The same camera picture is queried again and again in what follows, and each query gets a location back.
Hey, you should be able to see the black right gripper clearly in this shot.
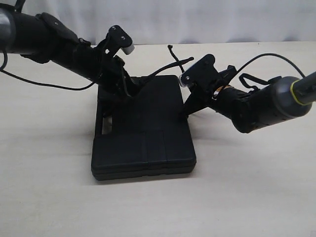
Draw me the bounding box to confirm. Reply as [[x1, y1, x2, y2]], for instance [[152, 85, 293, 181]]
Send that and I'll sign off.
[[179, 66, 237, 120]]

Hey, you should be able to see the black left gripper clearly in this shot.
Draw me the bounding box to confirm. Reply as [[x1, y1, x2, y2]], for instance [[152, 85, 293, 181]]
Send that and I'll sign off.
[[95, 39, 135, 99]]

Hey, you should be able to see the black braided rope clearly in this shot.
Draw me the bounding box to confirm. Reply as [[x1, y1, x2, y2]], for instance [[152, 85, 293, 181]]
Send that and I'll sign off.
[[138, 44, 195, 87]]

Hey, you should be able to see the black plastic carrying case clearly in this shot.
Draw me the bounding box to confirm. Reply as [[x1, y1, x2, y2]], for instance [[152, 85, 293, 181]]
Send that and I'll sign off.
[[91, 75, 197, 181]]

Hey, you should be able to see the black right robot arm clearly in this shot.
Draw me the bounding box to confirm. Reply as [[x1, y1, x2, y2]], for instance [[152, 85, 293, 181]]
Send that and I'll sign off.
[[179, 65, 316, 133]]

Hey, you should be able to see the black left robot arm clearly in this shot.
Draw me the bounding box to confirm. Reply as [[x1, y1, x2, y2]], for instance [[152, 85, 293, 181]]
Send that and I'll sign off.
[[0, 8, 139, 98]]

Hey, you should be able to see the white curtain backdrop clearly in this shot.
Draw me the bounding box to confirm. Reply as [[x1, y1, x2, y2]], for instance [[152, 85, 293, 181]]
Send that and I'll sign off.
[[0, 0, 316, 46]]

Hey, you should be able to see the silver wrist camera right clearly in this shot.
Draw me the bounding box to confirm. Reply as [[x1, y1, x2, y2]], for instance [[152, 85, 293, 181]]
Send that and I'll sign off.
[[179, 54, 220, 91]]

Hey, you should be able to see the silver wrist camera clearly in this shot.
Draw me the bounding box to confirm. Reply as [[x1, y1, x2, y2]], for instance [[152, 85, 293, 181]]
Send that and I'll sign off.
[[109, 25, 135, 55], [179, 54, 220, 91]]

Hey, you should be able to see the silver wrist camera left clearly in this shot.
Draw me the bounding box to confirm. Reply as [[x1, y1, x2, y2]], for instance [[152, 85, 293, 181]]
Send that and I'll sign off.
[[109, 25, 135, 55]]

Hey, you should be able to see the thin black left cable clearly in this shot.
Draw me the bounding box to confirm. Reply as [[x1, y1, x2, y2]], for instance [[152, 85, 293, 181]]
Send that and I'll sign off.
[[0, 48, 96, 91]]

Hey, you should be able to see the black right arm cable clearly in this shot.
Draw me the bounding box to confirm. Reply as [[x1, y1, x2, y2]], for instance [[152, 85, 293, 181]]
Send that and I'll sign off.
[[234, 53, 308, 89]]

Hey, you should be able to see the black left arm strap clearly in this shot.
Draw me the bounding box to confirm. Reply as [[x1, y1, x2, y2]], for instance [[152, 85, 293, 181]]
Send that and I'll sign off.
[[13, 0, 27, 13]]

